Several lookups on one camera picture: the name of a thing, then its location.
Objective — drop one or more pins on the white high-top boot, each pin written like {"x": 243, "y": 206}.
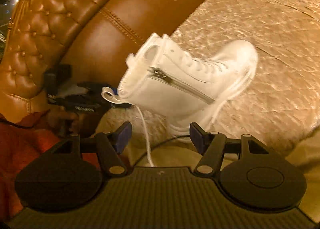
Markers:
{"x": 164, "y": 79}

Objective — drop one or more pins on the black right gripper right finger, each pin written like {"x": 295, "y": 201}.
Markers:
{"x": 253, "y": 156}

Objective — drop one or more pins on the beige trouser leg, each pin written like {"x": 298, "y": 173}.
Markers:
{"x": 237, "y": 183}

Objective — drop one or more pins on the brown tufted leather sofa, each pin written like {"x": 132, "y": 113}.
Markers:
{"x": 93, "y": 36}

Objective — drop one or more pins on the person's left hand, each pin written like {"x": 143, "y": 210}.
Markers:
{"x": 65, "y": 118}

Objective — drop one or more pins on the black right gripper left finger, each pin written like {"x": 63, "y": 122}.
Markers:
{"x": 106, "y": 146}

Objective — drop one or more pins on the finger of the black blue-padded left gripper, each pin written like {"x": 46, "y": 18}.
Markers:
{"x": 99, "y": 96}

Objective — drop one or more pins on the red sleeve forearm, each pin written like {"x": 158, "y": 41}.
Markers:
{"x": 21, "y": 143}

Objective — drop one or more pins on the beige quilted seat cover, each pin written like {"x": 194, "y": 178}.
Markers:
{"x": 281, "y": 104}

